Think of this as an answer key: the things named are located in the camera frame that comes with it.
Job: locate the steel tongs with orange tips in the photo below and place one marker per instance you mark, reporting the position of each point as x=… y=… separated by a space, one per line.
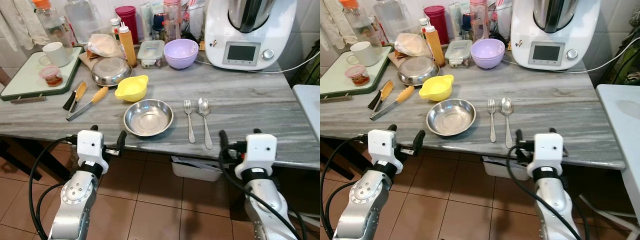
x=405 y=93
x=99 y=93

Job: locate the maroon plastic tumbler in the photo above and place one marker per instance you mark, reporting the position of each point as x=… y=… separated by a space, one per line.
x=437 y=20
x=127 y=20

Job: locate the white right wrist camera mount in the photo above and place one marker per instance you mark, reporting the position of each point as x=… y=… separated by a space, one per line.
x=547 y=150
x=257 y=150

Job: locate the stainless steel spoon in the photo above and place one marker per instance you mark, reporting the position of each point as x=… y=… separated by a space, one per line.
x=203 y=107
x=507 y=106

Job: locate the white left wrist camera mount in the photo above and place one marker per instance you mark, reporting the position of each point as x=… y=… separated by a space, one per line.
x=90 y=145
x=382 y=145

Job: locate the small bottle with white cap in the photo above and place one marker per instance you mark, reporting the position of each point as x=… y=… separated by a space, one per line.
x=115 y=25
x=423 y=22

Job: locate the brown wooden board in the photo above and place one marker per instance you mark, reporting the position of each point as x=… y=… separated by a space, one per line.
x=86 y=60
x=394 y=59

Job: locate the pale green cutting board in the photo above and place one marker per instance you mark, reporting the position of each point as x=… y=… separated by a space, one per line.
x=332 y=80
x=25 y=80

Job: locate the clear plastic packets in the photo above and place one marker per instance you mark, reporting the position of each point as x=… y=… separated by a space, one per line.
x=500 y=20
x=195 y=20

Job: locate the white plastic bin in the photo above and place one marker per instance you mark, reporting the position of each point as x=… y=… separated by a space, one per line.
x=195 y=170
x=500 y=169

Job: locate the clear glass bottle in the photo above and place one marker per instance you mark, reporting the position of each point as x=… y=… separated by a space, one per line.
x=82 y=20
x=392 y=20

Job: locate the beige hanging towel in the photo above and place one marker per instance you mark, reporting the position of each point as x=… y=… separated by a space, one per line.
x=332 y=20
x=20 y=20

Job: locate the shallow stainless steel dish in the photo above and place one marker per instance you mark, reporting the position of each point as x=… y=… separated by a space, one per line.
x=148 y=117
x=450 y=117

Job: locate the yellow plastic bowl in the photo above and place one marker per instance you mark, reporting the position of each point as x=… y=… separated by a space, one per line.
x=436 y=89
x=131 y=90

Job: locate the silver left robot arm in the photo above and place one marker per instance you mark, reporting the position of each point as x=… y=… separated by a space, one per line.
x=75 y=200
x=360 y=200

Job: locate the upturned stainless steel bowl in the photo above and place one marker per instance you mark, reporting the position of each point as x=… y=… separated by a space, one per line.
x=111 y=72
x=417 y=71

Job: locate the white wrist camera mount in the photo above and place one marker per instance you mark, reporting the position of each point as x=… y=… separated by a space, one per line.
x=382 y=145
x=257 y=150
x=547 y=150
x=90 y=145

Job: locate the dark blue cup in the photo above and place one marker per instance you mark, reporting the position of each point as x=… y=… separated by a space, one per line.
x=158 y=22
x=466 y=22

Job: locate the purple plastic bowl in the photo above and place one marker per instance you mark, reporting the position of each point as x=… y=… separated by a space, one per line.
x=181 y=57
x=487 y=57

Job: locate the white side table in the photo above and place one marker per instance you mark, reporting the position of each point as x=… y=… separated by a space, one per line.
x=620 y=115
x=307 y=105

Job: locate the white ceramic mug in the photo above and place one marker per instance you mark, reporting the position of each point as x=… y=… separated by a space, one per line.
x=57 y=54
x=366 y=53

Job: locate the clear bottle with pink lid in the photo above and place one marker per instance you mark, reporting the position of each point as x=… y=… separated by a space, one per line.
x=478 y=20
x=172 y=20

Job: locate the small tub with red food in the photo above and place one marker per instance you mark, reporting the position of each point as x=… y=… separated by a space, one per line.
x=51 y=76
x=357 y=75

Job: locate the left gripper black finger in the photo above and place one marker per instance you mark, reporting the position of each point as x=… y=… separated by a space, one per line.
x=121 y=139
x=392 y=128
x=419 y=139
x=94 y=128

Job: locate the orange sauce squeeze bottle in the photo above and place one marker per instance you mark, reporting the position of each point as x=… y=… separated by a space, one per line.
x=127 y=47
x=435 y=47

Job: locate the glass bottle with orange cap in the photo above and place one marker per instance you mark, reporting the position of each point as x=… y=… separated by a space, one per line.
x=50 y=25
x=357 y=25

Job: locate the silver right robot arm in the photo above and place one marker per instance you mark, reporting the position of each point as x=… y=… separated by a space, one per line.
x=265 y=200
x=550 y=200

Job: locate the white tube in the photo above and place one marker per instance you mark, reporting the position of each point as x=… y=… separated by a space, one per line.
x=146 y=20
x=455 y=20

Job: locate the glass food container with lid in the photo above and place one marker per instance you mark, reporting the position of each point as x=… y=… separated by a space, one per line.
x=151 y=52
x=458 y=51

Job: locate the white kitchen cooking machine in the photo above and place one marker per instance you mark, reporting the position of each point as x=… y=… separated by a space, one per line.
x=525 y=30
x=220 y=30

